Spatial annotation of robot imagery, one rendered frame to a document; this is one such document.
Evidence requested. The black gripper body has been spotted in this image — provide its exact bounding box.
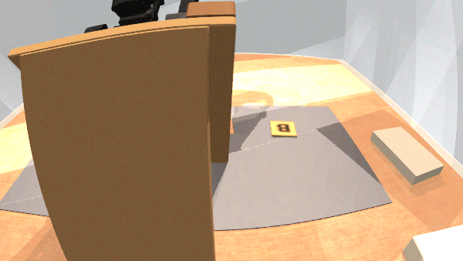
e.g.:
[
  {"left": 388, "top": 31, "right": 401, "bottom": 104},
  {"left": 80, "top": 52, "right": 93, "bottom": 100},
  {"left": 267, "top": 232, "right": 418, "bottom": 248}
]
[{"left": 83, "top": 1, "right": 187, "bottom": 34}]

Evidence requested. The yellow tile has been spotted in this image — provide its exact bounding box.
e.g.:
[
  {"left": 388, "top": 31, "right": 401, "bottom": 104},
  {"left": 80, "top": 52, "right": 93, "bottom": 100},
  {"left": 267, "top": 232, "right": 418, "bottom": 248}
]
[{"left": 270, "top": 120, "right": 297, "bottom": 137}]

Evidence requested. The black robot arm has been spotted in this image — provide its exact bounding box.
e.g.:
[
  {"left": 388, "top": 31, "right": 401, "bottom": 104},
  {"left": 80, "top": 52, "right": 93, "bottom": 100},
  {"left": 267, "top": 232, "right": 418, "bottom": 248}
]
[{"left": 111, "top": 0, "right": 199, "bottom": 19}]

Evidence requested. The orange board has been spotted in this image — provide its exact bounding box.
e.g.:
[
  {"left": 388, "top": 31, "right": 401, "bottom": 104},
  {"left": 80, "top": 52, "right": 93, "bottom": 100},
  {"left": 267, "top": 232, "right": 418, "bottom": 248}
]
[{"left": 8, "top": 2, "right": 236, "bottom": 261}]

